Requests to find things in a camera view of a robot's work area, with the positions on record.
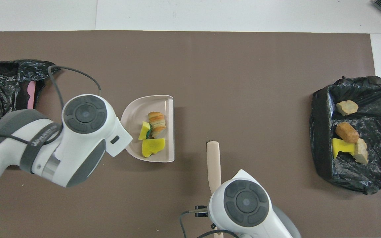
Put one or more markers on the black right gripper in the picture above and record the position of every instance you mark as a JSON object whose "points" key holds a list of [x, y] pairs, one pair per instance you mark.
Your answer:
{"points": [[201, 211]]}

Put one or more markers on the beige hand brush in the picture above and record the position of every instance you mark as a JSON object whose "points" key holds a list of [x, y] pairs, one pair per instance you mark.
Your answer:
{"points": [[213, 165]]}

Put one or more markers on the yellow sponge piece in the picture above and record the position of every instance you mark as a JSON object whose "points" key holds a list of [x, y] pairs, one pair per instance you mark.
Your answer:
{"points": [[342, 147], [152, 147], [144, 130]]}

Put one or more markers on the beige plastic dustpan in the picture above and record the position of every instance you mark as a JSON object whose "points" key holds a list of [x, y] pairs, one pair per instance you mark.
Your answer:
{"points": [[134, 112]]}

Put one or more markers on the brown bread roll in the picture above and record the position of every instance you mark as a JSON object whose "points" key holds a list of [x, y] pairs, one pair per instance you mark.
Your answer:
{"points": [[347, 132]]}

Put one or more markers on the pale bread chunk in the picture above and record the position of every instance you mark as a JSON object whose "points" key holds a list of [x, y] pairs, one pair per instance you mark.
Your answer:
{"points": [[347, 107]]}

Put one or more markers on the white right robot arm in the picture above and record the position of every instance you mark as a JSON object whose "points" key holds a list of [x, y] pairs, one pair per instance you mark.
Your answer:
{"points": [[246, 205]]}

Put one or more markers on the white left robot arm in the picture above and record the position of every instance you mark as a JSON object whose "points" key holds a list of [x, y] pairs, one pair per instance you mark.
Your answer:
{"points": [[78, 138]]}

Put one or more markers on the bin lined with black bag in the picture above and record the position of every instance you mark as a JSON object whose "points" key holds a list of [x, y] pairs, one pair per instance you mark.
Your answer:
{"points": [[375, 178]]}

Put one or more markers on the pink plastic bin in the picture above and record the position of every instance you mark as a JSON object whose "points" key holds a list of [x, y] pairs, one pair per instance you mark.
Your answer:
{"points": [[31, 96]]}

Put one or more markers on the brown table mat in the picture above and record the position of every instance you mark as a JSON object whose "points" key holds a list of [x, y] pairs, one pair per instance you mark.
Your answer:
{"points": [[276, 59]]}

